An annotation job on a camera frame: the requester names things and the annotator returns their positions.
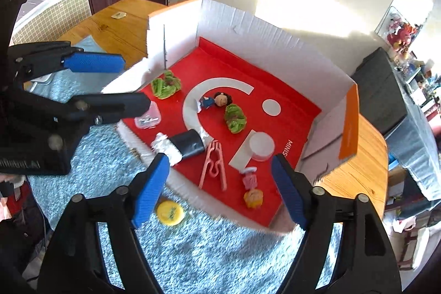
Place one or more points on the yellow-haired doll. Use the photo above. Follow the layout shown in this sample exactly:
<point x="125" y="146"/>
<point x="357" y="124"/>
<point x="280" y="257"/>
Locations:
<point x="253" y="194"/>

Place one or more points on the pink plastic clothes clip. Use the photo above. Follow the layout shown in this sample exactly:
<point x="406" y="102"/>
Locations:
<point x="215" y="168"/>

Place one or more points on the small yellow tag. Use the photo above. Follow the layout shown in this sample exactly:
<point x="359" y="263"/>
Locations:
<point x="119" y="15"/>

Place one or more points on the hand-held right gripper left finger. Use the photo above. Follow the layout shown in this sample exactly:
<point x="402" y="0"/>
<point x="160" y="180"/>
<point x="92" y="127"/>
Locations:
<point x="151" y="190"/>

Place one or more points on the white wall board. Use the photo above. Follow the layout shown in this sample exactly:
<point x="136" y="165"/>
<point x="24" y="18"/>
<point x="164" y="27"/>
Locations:
<point x="413" y="4"/>

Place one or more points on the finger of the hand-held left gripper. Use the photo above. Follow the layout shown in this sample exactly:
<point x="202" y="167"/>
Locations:
<point x="93" y="62"/>
<point x="117" y="104"/>

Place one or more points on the blue fluffy towel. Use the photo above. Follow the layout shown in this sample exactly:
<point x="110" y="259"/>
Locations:
<point x="206" y="252"/>

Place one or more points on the wooden table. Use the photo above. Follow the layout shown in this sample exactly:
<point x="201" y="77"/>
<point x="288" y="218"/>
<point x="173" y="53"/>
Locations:
<point x="113" y="32"/>

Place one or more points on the clutter of bottles and boxes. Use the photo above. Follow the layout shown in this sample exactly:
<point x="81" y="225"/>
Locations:
<point x="420" y="80"/>

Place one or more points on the red patterned clothing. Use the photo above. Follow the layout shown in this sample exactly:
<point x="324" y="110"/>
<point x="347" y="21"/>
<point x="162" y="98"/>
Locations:
<point x="17" y="197"/>

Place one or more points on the side table with dark cloth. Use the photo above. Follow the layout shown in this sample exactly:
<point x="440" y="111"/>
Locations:
<point x="379" y="90"/>

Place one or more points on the white foil paper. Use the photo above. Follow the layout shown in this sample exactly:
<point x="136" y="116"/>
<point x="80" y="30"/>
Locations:
<point x="163" y="146"/>

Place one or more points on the green fluffy scrunchie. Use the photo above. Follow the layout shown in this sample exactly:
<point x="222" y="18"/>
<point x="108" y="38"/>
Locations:
<point x="166" y="84"/>
<point x="235" y="118"/>

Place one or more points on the white round plastic container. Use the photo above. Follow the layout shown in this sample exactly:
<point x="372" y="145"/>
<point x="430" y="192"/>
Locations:
<point x="261" y="146"/>

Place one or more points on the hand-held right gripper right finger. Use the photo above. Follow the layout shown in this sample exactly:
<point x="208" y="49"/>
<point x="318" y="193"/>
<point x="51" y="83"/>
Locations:
<point x="287" y="194"/>

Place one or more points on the small clear plastic box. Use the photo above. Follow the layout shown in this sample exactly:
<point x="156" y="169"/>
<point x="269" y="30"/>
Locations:
<point x="148" y="118"/>

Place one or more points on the orange and red cardboard box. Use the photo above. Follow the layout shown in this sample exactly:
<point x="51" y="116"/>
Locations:
<point x="275" y="87"/>

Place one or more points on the black-haired figurine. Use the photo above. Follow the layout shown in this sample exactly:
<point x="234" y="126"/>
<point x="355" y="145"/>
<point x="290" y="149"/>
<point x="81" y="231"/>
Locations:
<point x="213" y="101"/>

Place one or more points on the yellow bottle cap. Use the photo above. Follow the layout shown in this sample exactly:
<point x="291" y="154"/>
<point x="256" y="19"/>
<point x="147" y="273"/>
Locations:
<point x="169" y="213"/>

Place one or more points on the pink bunny plush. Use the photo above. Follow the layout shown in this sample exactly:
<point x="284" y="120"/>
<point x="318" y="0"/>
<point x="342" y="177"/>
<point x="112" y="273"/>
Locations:
<point x="401" y="35"/>

